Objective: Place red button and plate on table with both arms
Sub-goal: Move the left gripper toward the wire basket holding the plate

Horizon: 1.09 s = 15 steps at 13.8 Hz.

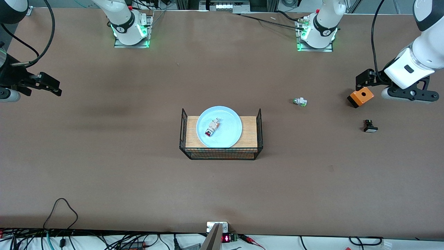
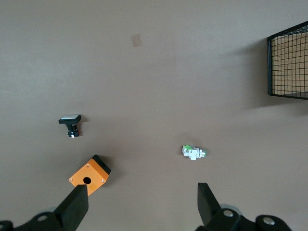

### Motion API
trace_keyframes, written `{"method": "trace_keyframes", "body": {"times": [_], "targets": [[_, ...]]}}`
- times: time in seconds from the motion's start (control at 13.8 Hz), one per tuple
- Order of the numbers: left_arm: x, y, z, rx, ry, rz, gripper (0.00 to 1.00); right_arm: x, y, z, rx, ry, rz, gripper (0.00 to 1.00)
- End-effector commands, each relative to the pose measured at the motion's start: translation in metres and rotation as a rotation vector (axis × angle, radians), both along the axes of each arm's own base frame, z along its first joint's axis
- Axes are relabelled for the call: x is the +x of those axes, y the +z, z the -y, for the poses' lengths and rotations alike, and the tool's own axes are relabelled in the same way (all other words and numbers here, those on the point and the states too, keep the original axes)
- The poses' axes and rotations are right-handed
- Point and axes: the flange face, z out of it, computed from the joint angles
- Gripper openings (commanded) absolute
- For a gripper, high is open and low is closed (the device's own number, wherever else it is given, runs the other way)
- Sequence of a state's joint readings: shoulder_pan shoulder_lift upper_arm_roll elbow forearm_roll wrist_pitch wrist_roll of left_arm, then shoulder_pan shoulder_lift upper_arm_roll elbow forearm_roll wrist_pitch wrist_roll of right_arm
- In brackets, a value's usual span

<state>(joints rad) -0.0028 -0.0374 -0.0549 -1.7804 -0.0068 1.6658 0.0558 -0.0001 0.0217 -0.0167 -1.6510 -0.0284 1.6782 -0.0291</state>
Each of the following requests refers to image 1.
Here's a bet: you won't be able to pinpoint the red push button switch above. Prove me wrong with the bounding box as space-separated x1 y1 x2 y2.
204 118 222 138

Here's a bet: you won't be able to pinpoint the grey camera mount bar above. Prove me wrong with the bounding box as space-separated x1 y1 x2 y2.
200 223 223 250

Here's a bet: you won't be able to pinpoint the black wire basket rack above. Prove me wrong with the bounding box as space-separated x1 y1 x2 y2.
179 108 264 161

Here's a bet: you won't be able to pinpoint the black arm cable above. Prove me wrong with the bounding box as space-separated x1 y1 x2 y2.
0 0 56 68
371 0 387 86

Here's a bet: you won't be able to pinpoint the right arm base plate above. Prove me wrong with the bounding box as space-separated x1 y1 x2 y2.
113 13 154 49

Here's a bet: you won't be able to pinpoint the short black table cable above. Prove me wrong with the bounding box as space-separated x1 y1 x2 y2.
276 10 306 23

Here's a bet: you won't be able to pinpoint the thin black looped cable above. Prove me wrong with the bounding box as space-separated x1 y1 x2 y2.
43 198 79 231

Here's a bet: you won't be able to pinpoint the black coiled cable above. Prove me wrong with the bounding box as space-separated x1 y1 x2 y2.
348 236 384 247

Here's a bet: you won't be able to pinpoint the light blue round plate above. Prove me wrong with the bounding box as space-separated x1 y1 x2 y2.
196 106 242 148

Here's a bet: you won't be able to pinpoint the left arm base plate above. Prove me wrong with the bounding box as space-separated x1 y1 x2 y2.
295 17 334 53

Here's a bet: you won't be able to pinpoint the wooden board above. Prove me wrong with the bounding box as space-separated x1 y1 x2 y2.
186 116 258 148

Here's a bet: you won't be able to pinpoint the long black table cable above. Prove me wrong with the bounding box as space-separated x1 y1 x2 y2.
232 12 301 30

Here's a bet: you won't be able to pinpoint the red clip lead wires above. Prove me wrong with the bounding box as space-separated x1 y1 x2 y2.
239 234 267 250

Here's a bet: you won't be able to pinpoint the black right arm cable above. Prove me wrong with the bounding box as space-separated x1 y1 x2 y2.
0 0 56 68

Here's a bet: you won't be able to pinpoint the black push button switch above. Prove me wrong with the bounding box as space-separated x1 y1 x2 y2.
363 119 379 133

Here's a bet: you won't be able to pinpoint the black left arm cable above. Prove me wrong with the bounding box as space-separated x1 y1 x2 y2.
371 0 387 86

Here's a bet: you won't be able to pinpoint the orange button enclosure box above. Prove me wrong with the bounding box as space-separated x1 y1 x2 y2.
347 87 375 109

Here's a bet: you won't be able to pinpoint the white mount bracket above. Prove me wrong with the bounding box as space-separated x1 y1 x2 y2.
206 221 230 233

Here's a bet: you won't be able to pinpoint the black power adapter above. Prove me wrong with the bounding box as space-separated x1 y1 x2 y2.
119 241 147 249

